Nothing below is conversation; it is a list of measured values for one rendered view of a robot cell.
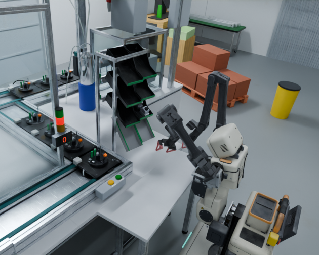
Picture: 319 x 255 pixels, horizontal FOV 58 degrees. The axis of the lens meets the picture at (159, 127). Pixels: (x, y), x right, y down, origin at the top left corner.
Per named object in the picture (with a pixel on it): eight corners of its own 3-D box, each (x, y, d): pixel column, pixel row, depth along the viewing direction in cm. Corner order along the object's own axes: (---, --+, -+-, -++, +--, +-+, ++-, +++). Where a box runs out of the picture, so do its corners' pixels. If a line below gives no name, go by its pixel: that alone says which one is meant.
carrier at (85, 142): (97, 148, 218) (96, 134, 211) (71, 162, 201) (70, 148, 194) (76, 135, 229) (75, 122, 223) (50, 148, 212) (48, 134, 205)
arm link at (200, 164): (202, 170, 167) (209, 164, 167) (191, 157, 167) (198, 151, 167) (199, 168, 176) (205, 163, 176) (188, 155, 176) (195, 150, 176)
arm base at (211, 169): (214, 178, 162) (221, 167, 171) (205, 167, 162) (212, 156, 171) (203, 183, 168) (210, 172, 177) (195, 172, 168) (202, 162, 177)
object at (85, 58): (97, 83, 275) (96, 43, 255) (85, 87, 265) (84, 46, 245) (87, 78, 282) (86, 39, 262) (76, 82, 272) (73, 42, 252)
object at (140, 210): (205, 163, 234) (206, 161, 232) (147, 243, 165) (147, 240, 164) (134, 134, 261) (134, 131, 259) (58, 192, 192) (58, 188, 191)
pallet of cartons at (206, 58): (252, 99, 555) (264, 60, 514) (224, 115, 486) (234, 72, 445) (195, 76, 629) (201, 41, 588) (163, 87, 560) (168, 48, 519)
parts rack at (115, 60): (144, 141, 247) (151, 49, 205) (113, 160, 221) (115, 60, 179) (125, 131, 257) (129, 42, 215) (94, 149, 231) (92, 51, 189)
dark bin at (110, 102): (140, 123, 210) (143, 116, 204) (125, 128, 201) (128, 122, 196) (119, 95, 218) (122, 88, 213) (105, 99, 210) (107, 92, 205)
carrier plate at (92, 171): (121, 163, 206) (122, 160, 205) (96, 179, 189) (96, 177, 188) (98, 149, 217) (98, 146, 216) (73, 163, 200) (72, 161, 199)
